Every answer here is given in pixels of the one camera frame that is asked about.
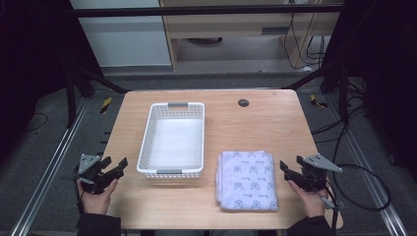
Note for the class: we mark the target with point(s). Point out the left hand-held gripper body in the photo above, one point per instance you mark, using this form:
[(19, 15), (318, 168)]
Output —
[(93, 178)]

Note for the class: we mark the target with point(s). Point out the black metal stand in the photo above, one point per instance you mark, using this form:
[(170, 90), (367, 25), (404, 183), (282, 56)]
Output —
[(342, 95), (70, 98)]

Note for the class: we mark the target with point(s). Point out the white cabinet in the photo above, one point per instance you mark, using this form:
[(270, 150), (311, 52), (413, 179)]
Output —
[(124, 42)]

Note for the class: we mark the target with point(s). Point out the folded patterned lilac towel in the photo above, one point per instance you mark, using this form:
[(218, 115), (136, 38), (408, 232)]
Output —
[(247, 180)]

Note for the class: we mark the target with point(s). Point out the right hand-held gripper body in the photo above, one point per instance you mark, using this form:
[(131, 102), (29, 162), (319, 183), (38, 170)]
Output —
[(313, 177)]

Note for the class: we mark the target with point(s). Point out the person's left hand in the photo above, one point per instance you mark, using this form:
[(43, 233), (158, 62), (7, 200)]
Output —
[(96, 202)]

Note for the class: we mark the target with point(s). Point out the black curtain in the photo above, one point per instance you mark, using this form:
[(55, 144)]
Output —
[(32, 65), (387, 72)]

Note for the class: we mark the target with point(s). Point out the black horizontal frame bar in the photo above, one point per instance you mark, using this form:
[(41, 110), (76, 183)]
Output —
[(196, 11)]

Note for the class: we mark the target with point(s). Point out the light wooden desk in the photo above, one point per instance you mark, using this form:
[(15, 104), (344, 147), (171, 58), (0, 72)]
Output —
[(229, 24)]

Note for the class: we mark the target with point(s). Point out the person's right hand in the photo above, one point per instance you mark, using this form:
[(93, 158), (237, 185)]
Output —
[(313, 202)]

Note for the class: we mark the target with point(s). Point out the metal floor rail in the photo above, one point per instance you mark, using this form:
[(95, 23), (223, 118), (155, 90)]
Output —
[(46, 173), (370, 183)]

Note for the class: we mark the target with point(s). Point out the white plastic basket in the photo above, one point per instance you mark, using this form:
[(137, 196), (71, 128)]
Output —
[(175, 144)]

